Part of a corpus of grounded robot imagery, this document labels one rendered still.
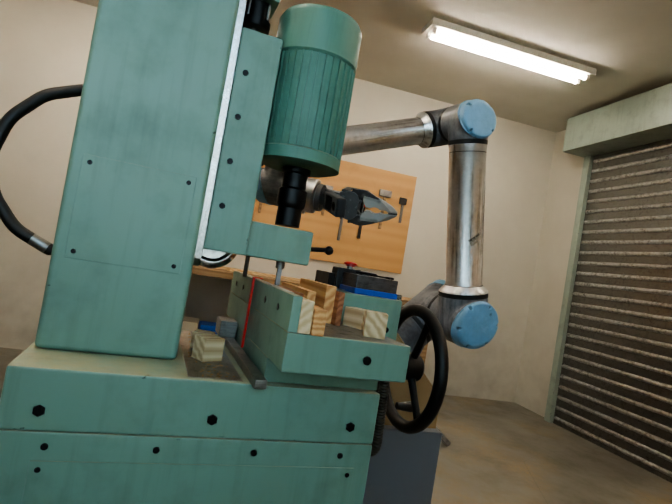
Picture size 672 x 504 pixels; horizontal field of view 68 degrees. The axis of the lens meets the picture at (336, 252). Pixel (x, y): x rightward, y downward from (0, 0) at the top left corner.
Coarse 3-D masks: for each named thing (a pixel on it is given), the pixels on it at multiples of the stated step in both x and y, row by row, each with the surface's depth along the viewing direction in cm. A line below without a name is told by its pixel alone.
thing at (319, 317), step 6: (318, 312) 75; (324, 312) 75; (312, 318) 76; (318, 318) 75; (324, 318) 75; (312, 324) 75; (318, 324) 75; (324, 324) 76; (312, 330) 75; (318, 330) 75
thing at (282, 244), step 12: (252, 228) 98; (264, 228) 99; (276, 228) 100; (288, 228) 101; (252, 240) 98; (264, 240) 99; (276, 240) 100; (288, 240) 101; (300, 240) 102; (252, 252) 98; (264, 252) 99; (276, 252) 100; (288, 252) 101; (300, 252) 102; (276, 264) 103; (300, 264) 102
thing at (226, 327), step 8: (224, 320) 111; (232, 320) 113; (216, 328) 115; (224, 328) 110; (232, 328) 111; (224, 336) 110; (232, 336) 111; (232, 344) 103; (232, 352) 99; (240, 352) 96; (240, 360) 90; (248, 360) 90; (248, 368) 84; (256, 368) 85; (248, 376) 82; (256, 376) 79; (256, 384) 78; (264, 384) 78
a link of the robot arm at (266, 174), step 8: (264, 168) 131; (264, 176) 130; (272, 176) 129; (280, 176) 128; (264, 184) 129; (272, 184) 128; (280, 184) 128; (264, 192) 129; (272, 192) 129; (264, 200) 131; (272, 200) 130
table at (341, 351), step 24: (240, 312) 112; (264, 336) 87; (288, 336) 74; (312, 336) 76; (336, 336) 78; (360, 336) 83; (288, 360) 74; (312, 360) 76; (336, 360) 77; (360, 360) 78; (384, 360) 80; (408, 360) 81
